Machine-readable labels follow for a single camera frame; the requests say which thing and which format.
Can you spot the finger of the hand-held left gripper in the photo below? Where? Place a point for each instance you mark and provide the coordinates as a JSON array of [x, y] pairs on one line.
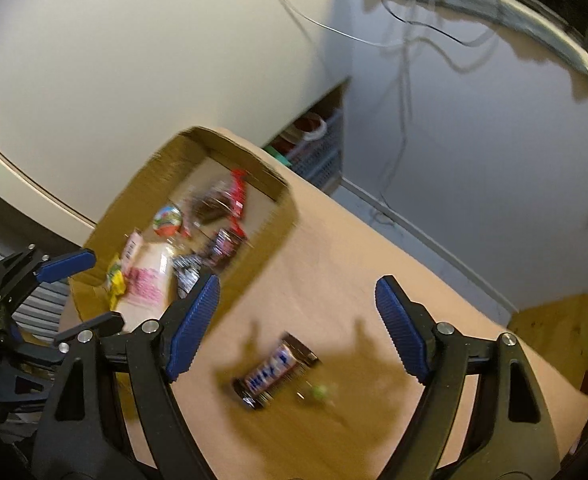
[[106, 321], [66, 265]]

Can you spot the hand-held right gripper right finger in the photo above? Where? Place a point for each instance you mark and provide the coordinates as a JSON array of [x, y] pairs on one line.
[[404, 330]]

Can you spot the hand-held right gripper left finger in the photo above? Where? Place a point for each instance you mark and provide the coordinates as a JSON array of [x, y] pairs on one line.
[[194, 330]]

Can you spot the dark shiny snack packet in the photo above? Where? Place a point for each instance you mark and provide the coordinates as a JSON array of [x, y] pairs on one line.
[[189, 270]]

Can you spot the blue labelled chocolate bar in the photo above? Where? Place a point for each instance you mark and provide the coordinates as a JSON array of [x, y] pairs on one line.
[[276, 370]]

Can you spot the green candy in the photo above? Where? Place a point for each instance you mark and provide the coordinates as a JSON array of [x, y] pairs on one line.
[[319, 392]]

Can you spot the colourful egg-shaped snack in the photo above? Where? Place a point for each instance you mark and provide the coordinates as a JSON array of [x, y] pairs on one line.
[[167, 220]]

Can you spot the brown round snack packet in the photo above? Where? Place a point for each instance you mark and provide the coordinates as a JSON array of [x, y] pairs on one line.
[[214, 205]]

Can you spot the cardboard box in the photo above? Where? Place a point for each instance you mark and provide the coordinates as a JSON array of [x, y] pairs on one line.
[[279, 220]]

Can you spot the red snack packet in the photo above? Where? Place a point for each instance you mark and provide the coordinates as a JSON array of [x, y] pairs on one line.
[[239, 195]]

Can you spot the grey striped cloth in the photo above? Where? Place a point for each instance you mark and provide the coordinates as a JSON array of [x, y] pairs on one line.
[[49, 300]]

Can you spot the yellow blue snack packet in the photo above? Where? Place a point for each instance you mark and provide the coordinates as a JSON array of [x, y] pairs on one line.
[[116, 275]]

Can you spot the pink white snack packet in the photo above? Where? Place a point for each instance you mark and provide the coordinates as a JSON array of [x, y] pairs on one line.
[[146, 275]]

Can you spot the red dark snack pack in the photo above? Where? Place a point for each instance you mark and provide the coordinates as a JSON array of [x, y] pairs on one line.
[[224, 245]]

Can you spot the yellow wooden board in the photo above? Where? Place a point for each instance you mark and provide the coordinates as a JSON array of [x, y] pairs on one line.
[[559, 330]]

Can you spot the blue plastic basket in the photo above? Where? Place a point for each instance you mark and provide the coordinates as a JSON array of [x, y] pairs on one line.
[[319, 157]]

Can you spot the green lid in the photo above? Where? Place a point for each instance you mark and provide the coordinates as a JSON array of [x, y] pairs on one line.
[[276, 155]]

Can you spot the white cabinet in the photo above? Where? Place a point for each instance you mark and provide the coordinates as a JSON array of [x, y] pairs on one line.
[[149, 60]]

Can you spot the red white roll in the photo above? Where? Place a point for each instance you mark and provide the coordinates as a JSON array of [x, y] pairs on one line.
[[306, 127]]

